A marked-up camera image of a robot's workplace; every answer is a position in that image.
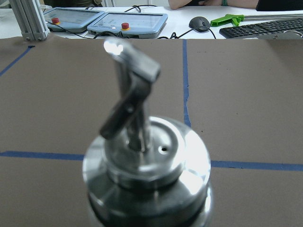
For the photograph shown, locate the green plastic tool handle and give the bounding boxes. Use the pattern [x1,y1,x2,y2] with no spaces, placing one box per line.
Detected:
[210,14,245,27]

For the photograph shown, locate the black computer keyboard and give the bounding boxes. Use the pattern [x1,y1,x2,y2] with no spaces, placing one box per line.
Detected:
[219,17,303,39]

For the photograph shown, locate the glass sauce bottle metal spout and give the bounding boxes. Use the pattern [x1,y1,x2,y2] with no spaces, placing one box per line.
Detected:
[82,37,213,227]

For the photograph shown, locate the left teach pendant tablet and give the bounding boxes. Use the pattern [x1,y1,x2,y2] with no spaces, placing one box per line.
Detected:
[44,8,105,33]

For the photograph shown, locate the teach pendant tablet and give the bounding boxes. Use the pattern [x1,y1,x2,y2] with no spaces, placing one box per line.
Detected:
[44,8,105,33]
[87,12,168,39]

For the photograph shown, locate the standing person dark clothes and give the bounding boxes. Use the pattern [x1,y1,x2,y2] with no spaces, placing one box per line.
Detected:
[44,0,103,8]

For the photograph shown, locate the seated person grey shirt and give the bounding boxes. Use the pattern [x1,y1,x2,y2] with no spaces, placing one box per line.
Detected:
[168,0,258,9]

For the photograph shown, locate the aluminium frame post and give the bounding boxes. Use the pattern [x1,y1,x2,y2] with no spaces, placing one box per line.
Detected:
[9,0,50,42]

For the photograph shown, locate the right teach pendant tablet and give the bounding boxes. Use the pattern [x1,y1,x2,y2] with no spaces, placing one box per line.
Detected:
[87,12,168,39]

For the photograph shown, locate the black computer mouse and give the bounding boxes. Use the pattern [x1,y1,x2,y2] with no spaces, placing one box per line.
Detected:
[188,17,210,33]

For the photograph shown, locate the black computer monitor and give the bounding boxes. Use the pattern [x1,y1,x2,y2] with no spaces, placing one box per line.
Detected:
[256,0,303,11]

